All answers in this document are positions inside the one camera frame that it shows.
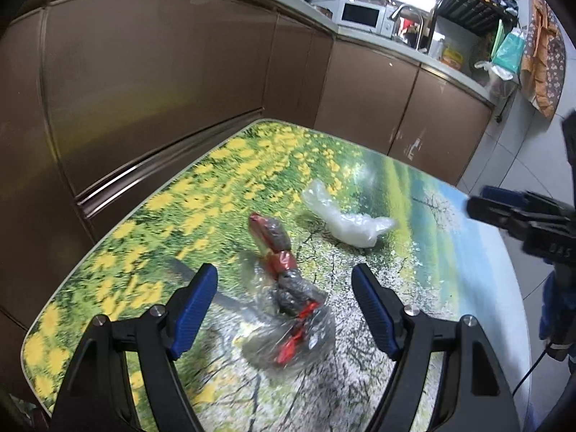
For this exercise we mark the white kitchen countertop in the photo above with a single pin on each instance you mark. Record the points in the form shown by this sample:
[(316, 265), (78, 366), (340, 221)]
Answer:
[(454, 73)]

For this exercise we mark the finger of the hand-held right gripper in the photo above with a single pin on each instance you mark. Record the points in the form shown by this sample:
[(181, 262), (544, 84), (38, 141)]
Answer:
[(495, 210), (570, 144)]

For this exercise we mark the green hanging bag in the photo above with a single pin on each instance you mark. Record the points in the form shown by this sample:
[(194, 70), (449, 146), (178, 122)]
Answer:
[(508, 50)]

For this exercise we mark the yellow food package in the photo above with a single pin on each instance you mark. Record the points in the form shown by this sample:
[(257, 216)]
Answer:
[(452, 57)]

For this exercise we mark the orange and brown apron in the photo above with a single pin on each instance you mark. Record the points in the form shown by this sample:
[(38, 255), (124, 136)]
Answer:
[(545, 69)]

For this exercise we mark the clear plastic bag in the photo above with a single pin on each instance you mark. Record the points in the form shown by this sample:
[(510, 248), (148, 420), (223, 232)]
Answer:
[(494, 77)]

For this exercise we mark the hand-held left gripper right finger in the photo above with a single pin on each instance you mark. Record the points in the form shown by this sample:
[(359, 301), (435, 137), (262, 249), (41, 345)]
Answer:
[(373, 310)]

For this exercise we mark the red and clear snack wrapper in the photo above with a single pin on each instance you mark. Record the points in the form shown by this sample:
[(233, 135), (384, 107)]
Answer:
[(288, 310)]

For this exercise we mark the white microwave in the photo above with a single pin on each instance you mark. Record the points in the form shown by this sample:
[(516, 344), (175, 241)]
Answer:
[(360, 14)]

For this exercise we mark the steel sink faucet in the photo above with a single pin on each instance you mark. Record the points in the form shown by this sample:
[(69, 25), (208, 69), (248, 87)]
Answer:
[(411, 13)]

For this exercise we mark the brown kitchen cabinets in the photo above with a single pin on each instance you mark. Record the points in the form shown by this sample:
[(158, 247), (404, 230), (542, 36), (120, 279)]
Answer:
[(157, 76)]

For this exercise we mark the person's right hand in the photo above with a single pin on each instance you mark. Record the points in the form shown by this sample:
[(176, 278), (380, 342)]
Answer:
[(550, 310)]

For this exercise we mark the white plastic bag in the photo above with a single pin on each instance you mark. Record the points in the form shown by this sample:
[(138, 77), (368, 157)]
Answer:
[(348, 222)]

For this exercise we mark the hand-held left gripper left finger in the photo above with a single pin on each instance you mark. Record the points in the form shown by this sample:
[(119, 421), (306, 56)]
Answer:
[(193, 310)]

